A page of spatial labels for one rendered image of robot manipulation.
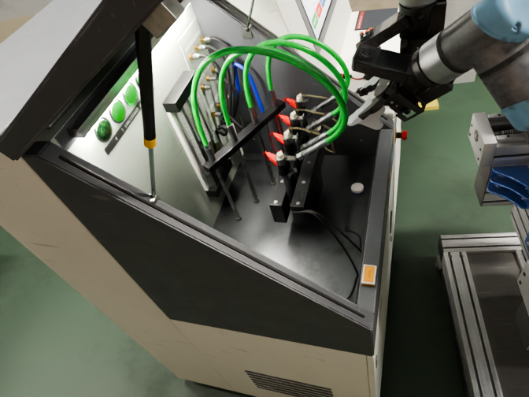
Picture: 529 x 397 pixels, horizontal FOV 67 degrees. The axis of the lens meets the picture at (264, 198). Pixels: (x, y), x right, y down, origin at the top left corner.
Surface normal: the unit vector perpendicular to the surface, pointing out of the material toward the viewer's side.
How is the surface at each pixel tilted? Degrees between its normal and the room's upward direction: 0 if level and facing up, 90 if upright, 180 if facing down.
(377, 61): 18
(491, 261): 0
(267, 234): 0
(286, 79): 90
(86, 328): 0
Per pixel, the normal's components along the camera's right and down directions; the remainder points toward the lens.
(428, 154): -0.22, -0.65
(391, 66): -0.07, -0.43
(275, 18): -0.25, 0.76
